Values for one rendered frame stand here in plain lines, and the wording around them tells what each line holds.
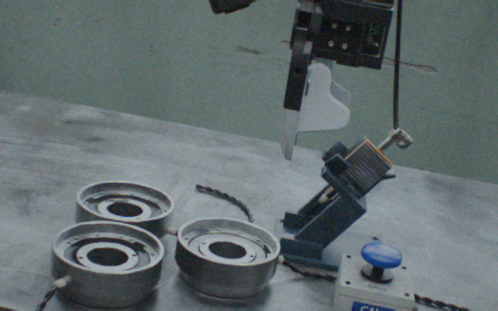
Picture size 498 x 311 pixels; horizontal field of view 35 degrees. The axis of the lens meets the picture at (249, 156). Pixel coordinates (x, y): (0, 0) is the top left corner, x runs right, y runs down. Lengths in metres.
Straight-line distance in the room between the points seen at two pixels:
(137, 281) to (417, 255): 0.37
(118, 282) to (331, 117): 0.24
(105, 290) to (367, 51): 0.31
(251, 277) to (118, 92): 1.78
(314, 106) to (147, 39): 1.77
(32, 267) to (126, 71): 1.72
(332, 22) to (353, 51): 0.03
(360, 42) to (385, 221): 0.40
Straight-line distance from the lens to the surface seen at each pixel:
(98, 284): 0.72
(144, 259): 0.76
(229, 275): 0.76
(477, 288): 0.91
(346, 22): 0.68
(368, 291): 0.75
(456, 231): 1.05
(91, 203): 0.87
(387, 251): 0.76
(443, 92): 2.40
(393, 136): 0.86
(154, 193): 0.89
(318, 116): 0.69
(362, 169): 0.86
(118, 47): 2.47
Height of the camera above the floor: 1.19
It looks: 20 degrees down
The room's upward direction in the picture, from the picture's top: 9 degrees clockwise
